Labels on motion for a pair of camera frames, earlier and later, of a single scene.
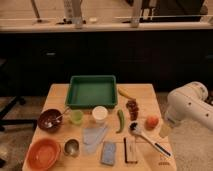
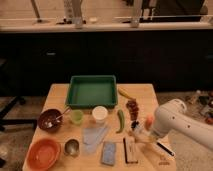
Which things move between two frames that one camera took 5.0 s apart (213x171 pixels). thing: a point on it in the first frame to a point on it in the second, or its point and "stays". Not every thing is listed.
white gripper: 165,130 to 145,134
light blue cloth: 92,136 stays
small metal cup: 72,147 stays
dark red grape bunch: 133,107 stays
